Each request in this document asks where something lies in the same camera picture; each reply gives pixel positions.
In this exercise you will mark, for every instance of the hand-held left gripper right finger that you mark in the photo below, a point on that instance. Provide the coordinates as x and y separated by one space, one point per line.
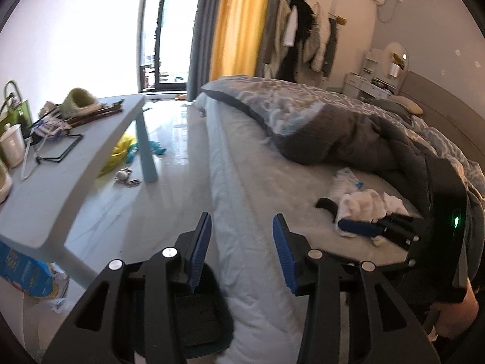
284 254

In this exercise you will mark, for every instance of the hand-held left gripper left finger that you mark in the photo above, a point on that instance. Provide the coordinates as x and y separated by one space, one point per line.
201 250

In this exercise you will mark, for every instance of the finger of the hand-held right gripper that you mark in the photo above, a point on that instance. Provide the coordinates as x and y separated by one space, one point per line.
326 204
356 228

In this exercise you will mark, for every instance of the white tissue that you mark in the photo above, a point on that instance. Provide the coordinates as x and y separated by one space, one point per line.
363 204

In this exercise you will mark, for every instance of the dark teal waste bin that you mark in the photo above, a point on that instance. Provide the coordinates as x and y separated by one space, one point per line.
204 311

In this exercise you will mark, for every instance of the person's right forearm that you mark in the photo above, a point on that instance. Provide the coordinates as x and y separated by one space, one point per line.
458 311

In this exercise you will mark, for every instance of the bed with light blue mattress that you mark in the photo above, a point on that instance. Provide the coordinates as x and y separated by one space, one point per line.
257 197

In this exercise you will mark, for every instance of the key bunch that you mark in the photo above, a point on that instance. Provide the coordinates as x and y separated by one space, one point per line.
132 182

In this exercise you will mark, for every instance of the grey headboard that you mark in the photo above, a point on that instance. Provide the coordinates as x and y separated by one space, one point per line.
451 110

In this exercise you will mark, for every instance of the small grey plush toy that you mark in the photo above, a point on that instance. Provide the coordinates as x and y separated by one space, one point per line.
123 174

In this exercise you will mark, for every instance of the teal plush toy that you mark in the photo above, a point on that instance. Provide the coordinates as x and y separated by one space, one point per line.
157 148

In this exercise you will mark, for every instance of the beige pillow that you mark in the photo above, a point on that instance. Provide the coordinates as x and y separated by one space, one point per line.
407 104

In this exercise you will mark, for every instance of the yellow plastic bag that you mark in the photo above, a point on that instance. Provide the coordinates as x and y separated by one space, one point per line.
113 159

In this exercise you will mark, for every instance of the white dresser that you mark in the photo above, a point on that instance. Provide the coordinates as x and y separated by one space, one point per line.
363 83

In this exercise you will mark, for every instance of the grey hanging garment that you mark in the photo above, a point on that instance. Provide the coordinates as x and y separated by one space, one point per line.
330 49

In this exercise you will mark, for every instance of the light hanging jacket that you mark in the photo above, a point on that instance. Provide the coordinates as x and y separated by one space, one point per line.
316 41

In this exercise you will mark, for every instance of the light blue table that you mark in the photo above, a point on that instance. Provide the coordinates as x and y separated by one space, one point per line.
49 189

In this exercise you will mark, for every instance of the brown wooden sticks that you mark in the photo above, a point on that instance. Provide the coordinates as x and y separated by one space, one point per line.
98 112

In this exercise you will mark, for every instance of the blue printed bag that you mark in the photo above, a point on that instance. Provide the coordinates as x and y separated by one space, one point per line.
22 269

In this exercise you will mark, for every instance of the beige hanging coat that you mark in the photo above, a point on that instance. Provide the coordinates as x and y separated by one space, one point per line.
278 30

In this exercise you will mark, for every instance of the white hanging shirt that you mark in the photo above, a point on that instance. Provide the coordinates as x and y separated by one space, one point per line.
291 26

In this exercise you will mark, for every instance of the black hanging coat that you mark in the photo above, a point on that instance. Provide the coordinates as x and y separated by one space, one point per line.
299 19

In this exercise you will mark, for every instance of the green fluffy slipper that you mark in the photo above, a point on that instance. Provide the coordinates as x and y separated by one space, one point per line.
77 102

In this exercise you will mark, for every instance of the yellow curtain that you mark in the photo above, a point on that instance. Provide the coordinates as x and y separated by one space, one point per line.
238 22

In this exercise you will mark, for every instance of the grey curtain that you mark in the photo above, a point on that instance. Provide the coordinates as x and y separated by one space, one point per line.
202 38

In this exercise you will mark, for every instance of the glass balcony door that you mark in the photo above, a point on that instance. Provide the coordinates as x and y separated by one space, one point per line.
146 45

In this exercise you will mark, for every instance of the white cup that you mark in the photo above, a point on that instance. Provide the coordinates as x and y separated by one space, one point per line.
11 146

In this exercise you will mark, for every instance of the green bag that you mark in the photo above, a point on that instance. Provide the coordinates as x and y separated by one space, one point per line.
15 110

